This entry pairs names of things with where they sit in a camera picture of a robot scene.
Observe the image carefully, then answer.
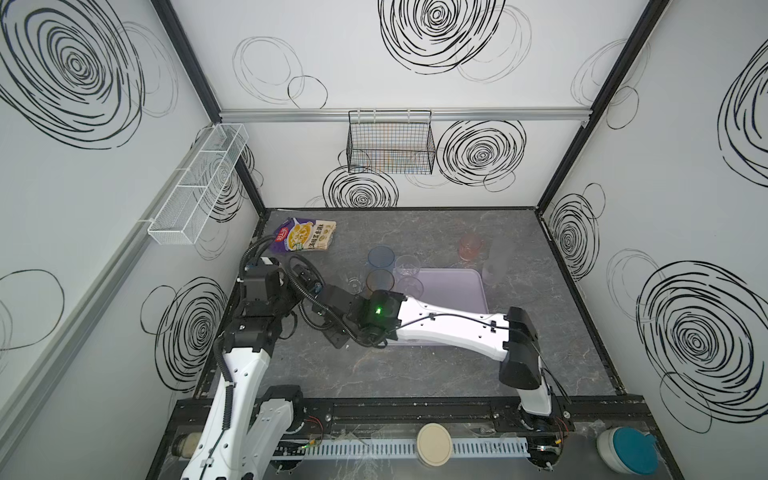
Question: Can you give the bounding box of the teal lidded white container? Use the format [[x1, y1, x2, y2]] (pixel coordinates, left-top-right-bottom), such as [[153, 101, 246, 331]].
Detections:
[[596, 427, 659, 475]]

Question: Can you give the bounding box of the blue frosted cup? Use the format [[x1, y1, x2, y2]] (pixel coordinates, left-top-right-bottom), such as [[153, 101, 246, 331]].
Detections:
[[367, 245, 396, 271]]

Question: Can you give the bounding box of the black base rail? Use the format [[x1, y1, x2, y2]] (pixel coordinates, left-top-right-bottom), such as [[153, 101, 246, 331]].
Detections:
[[173, 394, 652, 434]]

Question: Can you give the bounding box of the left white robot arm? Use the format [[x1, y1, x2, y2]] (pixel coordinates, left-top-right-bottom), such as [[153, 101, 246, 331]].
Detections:
[[181, 235, 303, 479]]

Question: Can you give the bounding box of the lilac plastic tray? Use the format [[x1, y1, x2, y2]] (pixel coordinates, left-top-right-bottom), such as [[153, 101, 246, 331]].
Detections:
[[390, 268, 489, 356]]

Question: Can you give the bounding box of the beige jar lying down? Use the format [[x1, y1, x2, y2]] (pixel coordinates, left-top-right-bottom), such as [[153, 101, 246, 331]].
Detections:
[[171, 431, 202, 460]]

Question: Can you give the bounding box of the purple yellow food packet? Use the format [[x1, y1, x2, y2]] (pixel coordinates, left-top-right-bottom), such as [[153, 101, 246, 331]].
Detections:
[[269, 217, 337, 253]]

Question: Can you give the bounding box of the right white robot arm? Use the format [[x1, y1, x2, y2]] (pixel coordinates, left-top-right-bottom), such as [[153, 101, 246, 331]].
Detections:
[[284, 254, 566, 432]]

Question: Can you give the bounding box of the clear glass left middle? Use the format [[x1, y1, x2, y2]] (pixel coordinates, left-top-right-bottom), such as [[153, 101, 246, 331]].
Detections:
[[342, 272, 364, 294]]

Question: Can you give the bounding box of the black wire wall basket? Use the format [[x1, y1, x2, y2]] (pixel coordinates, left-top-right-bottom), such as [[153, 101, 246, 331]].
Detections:
[[345, 109, 437, 175]]

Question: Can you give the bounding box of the yellow transparent cup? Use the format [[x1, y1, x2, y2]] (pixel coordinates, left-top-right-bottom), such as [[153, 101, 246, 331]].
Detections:
[[365, 269, 395, 293]]

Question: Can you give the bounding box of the beige round lid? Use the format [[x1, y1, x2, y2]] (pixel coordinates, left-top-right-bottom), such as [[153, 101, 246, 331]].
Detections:
[[416, 423, 453, 467]]

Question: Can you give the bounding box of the white slotted cable duct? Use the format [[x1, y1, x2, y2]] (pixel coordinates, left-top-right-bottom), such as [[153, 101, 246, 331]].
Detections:
[[272, 437, 530, 461]]

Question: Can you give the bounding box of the frosted clear cup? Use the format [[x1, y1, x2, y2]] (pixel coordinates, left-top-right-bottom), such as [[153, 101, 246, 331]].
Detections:
[[481, 252, 508, 286]]

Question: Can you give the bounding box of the pink transparent cup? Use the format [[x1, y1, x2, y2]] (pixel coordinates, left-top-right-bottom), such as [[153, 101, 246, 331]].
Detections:
[[458, 232, 483, 262]]

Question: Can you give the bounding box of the clear faceted glass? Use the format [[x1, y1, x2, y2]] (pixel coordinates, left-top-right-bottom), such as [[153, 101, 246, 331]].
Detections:
[[394, 276, 425, 299], [394, 254, 421, 278]]

